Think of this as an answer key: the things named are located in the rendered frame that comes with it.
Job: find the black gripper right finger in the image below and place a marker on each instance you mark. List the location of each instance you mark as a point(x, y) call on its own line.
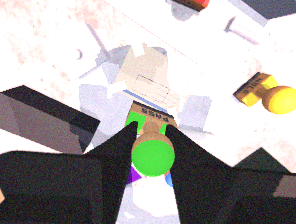
point(207, 189)

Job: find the beige card taped down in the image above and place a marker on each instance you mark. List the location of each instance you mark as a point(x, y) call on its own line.
point(155, 80)

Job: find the yellow and brown rubber stamp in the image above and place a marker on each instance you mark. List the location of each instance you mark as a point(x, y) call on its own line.
point(275, 99)

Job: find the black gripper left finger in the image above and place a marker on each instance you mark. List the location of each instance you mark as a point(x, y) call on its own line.
point(100, 174)

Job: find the red-handled rubber stamp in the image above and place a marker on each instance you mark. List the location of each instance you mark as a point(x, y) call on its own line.
point(197, 5)

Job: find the wooden rubber stamp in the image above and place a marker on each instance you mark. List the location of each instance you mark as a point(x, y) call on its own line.
point(152, 152)

